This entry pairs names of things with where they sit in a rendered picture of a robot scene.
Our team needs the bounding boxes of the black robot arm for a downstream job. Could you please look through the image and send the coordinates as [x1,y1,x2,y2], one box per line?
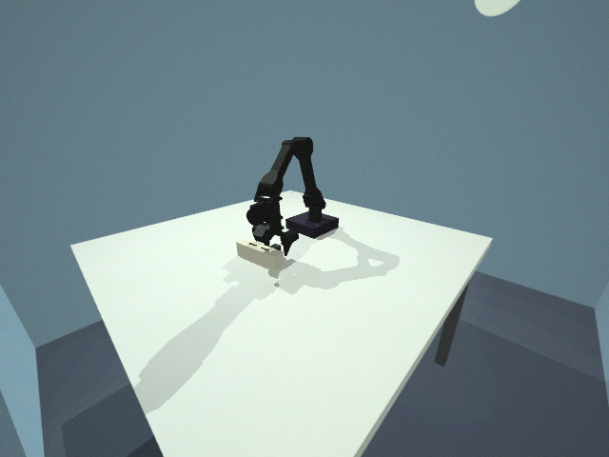
[246,137,326,243]

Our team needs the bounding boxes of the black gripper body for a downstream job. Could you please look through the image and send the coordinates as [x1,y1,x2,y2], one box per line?
[252,215,299,245]

